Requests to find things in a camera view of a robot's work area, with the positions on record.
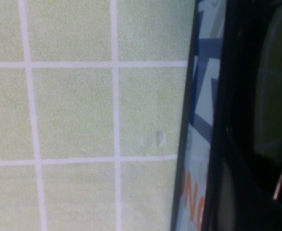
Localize black printed glasses case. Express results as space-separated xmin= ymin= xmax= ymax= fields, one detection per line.
xmin=171 ymin=0 xmax=228 ymax=231

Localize black-framed glasses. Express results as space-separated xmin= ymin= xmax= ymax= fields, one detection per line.
xmin=202 ymin=0 xmax=282 ymax=231

